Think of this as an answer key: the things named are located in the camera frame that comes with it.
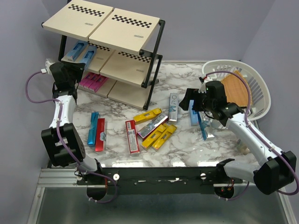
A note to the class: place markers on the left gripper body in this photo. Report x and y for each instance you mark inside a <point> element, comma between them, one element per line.
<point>72,81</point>

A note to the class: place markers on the yellow toothpaste box middle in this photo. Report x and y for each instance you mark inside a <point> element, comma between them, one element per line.
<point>152,138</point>

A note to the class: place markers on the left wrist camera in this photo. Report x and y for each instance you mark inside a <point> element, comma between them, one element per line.
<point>48,63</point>

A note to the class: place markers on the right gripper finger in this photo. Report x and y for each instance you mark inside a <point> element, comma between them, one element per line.
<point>191,92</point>
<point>184,104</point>

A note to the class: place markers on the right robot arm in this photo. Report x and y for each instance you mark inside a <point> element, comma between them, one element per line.
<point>275,168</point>

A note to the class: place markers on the yellow toothpaste box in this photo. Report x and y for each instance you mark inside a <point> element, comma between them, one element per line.
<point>152,138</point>
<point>146,116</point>
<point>166,134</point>

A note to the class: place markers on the yellow toothpaste box upper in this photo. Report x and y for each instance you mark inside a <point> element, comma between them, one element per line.
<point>146,116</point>

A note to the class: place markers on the light blue toothpaste box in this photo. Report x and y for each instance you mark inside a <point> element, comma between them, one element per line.
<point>193,115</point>
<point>88,55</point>
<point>77,49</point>

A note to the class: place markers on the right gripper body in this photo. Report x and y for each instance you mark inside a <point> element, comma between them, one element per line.
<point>200,103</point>

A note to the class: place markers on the pink toothpaste box back side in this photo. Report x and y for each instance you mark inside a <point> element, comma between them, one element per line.
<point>98,83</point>

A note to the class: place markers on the red toothpaste box barcode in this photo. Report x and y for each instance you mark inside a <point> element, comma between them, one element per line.
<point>132,137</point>

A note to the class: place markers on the black mounting rail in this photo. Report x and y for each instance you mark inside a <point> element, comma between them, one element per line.
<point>175,180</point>

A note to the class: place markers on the silver blue R&O box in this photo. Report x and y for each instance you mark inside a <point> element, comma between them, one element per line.
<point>205,126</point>

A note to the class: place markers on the white plastic dish basket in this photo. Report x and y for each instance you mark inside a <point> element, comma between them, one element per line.
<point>260,95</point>

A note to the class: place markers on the beige paper cup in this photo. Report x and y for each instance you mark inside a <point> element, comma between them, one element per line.
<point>242,148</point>

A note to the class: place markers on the woven wicker fan tray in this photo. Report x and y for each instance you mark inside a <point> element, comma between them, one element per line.
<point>235,90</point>

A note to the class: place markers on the pink toothpaste box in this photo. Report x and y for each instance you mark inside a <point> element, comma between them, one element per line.
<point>92,83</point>
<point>98,83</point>
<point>83,82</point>

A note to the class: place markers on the blue metallic toothpaste box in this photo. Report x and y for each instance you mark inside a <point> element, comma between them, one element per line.
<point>93,128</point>

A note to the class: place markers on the silver red R&O box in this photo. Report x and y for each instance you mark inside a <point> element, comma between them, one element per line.
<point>153,125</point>

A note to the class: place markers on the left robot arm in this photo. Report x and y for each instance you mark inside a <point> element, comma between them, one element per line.
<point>61,140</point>

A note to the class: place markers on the yellow toothpaste box lower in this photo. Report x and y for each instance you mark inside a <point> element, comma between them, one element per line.
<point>166,134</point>

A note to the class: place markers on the beige three-tier shelf rack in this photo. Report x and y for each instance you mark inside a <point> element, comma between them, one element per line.
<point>127,47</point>

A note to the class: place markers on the silver R&O box upper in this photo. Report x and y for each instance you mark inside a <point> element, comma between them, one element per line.
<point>173,108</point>

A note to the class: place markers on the red R&O toothpaste box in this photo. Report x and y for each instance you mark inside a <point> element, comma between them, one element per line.
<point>101,136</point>

